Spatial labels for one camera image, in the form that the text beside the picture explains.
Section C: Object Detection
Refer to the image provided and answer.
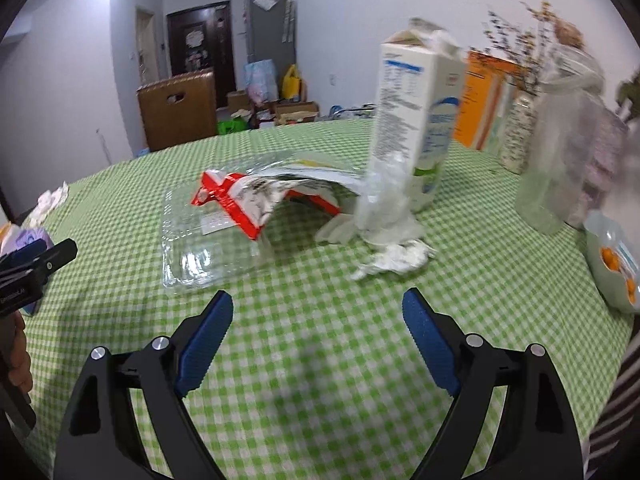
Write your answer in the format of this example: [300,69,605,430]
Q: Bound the dark wooden chair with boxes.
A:
[582,335,640,480]

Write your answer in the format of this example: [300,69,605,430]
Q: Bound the wooden interior door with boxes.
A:
[135,6,156,86]

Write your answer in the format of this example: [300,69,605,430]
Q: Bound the grey refrigerator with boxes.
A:
[246,0,297,106]

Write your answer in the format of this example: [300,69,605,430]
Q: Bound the blue and white sachet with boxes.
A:
[615,240,637,272]

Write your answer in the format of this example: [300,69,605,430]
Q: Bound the clear plastic clamshell box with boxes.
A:
[160,154,301,291]

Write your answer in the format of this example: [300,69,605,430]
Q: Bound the clear plastic film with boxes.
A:
[315,152,426,246]

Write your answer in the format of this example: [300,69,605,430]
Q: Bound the pale green wavy bowl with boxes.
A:
[584,210,640,315]

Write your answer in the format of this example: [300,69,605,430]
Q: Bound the orange book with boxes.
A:
[452,50,531,151]

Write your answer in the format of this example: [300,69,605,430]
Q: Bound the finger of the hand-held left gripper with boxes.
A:
[0,239,48,268]
[0,239,78,286]

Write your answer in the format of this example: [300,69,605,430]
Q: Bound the blue handled basket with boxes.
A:
[330,104,376,121]

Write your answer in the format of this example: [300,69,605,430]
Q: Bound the green checked tablecloth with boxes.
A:
[0,119,640,480]

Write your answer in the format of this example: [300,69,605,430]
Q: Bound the pile of small oranges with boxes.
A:
[600,247,639,306]

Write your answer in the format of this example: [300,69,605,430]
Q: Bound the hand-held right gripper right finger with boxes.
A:
[401,287,586,480]

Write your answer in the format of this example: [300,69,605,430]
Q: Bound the dried berry branches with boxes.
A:
[482,0,586,96]

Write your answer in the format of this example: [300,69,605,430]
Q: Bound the open cardboard box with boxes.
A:
[274,101,321,126]

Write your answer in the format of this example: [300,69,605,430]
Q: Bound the yellow tote bag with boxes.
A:
[281,64,303,103]

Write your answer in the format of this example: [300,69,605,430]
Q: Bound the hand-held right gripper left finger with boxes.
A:
[52,290,235,480]

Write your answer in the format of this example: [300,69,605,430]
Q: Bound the purple textured vase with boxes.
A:
[585,110,640,228]

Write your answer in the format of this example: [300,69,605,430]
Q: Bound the white milk carton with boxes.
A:
[369,17,468,211]

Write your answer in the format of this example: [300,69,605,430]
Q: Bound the brown wooden chair back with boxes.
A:
[137,69,218,153]

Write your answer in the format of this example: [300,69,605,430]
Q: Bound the crumpled white tissue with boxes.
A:
[25,182,71,228]

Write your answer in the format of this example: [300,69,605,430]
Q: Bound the dark entrance door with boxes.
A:
[166,1,236,111]

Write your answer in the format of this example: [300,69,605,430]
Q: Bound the white paper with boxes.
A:
[350,239,436,282]

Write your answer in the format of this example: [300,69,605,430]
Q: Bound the red and white wrapper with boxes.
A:
[190,160,373,241]

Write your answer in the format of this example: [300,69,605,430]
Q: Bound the floral ceramic vase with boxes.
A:
[499,91,538,175]

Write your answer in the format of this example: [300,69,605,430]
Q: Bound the person's left hand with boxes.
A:
[9,312,34,392]

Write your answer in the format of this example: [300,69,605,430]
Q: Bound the blue patterned bag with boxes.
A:
[243,59,278,106]

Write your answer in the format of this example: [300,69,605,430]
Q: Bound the clear plastic water bottle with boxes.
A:
[515,44,628,235]

